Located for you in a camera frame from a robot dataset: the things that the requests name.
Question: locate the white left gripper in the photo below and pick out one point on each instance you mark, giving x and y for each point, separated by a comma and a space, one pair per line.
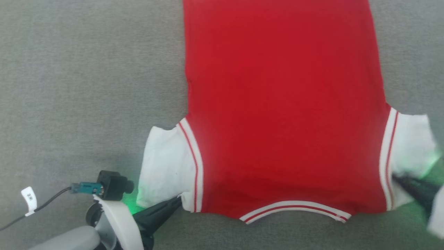
119, 225

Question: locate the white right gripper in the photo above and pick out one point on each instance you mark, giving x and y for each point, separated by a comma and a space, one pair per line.
438, 215

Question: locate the red white short-sleeved shirt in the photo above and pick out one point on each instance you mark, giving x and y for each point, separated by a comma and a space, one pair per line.
284, 104

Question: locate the grey fabric sofa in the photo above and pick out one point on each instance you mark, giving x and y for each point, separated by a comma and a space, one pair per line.
86, 86

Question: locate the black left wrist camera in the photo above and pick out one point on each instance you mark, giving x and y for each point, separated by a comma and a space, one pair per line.
112, 184

